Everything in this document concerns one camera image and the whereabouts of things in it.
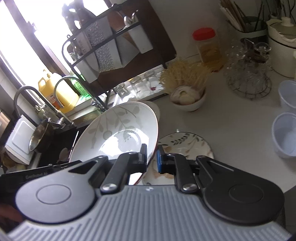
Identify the drinking glass right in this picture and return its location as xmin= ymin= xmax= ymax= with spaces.
xmin=144 ymin=70 xmax=162 ymax=92

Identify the enoki mushroom bunch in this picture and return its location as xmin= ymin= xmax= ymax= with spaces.
xmin=159 ymin=58 xmax=212 ymax=94

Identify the chopstick holder with chopsticks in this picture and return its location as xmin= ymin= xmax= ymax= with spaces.
xmin=219 ymin=1 xmax=268 ymax=43

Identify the drinking glass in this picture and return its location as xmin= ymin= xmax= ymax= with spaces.
xmin=144 ymin=70 xmax=162 ymax=92
xmin=130 ymin=76 xmax=144 ymax=98
xmin=113 ymin=83 xmax=130 ymax=99

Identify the floral pattern plate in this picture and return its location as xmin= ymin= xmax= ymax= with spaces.
xmin=141 ymin=132 xmax=214 ymax=185

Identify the yellow detergent bottle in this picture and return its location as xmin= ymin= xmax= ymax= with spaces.
xmin=38 ymin=70 xmax=79 ymax=113

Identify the light blue plastic bowl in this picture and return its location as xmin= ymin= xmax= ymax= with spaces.
xmin=278 ymin=80 xmax=296 ymax=113
xmin=271 ymin=113 xmax=295 ymax=159

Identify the small curved faucet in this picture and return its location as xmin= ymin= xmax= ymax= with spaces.
xmin=53 ymin=76 xmax=111 ymax=113

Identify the drinking glass left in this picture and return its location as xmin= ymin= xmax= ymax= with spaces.
xmin=113 ymin=83 xmax=130 ymax=99

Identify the bowl with onion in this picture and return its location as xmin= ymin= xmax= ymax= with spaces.
xmin=170 ymin=85 xmax=206 ymax=112

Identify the red-lid plastic jar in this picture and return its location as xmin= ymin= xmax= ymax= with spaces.
xmin=192 ymin=27 xmax=225 ymax=72

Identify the tall dark faucet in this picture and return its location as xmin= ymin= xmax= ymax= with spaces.
xmin=13 ymin=85 xmax=75 ymax=130

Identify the white electric cooker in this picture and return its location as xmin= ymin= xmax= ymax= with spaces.
xmin=266 ymin=17 xmax=295 ymax=78

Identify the wire rack with glass cups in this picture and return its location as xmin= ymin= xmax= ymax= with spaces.
xmin=224 ymin=38 xmax=272 ymax=100

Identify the green bottle on sill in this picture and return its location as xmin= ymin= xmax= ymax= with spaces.
xmin=71 ymin=78 xmax=91 ymax=98

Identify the steel pot in sink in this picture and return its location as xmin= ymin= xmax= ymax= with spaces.
xmin=29 ymin=119 xmax=54 ymax=153

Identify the drinking glass middle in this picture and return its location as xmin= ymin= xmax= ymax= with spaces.
xmin=130 ymin=76 xmax=144 ymax=98

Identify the large white leaf-pattern bowl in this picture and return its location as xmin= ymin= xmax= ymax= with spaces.
xmin=69 ymin=101 xmax=159 ymax=171

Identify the black dish rack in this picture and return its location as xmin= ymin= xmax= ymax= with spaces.
xmin=62 ymin=1 xmax=177 ymax=111

